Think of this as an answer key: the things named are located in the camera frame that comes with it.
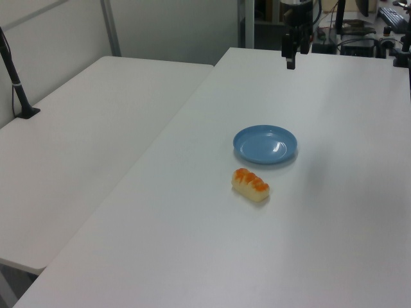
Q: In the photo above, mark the grey metal partition post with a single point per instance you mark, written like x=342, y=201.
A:
x=110, y=28

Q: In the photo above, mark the black clamp mount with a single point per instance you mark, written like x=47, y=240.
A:
x=402, y=45

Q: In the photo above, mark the black camera stand pole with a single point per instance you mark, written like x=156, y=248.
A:
x=16, y=84

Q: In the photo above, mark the toy bread loaf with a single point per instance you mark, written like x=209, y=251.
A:
x=251, y=185

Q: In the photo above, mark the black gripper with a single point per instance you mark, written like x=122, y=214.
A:
x=297, y=16

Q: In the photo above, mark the black electronics box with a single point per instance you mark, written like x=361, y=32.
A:
x=357, y=48

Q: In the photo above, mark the blue plastic plate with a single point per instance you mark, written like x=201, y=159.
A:
x=265, y=144

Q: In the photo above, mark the black monitor stand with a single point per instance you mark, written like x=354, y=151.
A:
x=339, y=19

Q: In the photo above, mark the black computer keyboard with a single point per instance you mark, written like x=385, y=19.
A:
x=390, y=16

